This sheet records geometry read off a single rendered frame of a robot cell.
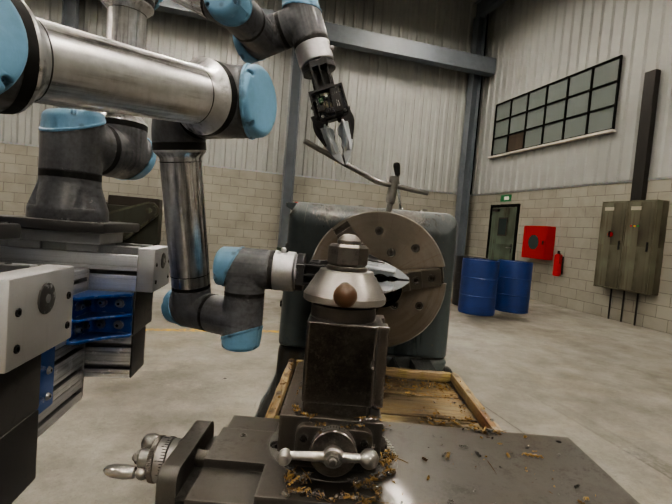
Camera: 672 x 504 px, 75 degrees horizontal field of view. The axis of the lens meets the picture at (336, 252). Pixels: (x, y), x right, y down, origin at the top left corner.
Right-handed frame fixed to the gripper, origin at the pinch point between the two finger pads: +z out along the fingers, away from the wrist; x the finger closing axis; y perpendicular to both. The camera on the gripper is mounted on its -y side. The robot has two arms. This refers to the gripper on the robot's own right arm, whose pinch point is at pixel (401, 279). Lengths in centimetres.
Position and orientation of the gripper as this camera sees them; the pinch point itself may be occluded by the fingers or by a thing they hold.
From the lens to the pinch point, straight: 86.0
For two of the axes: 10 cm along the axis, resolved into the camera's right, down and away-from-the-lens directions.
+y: -0.3, 0.5, -10.0
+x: 0.8, -10.0, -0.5
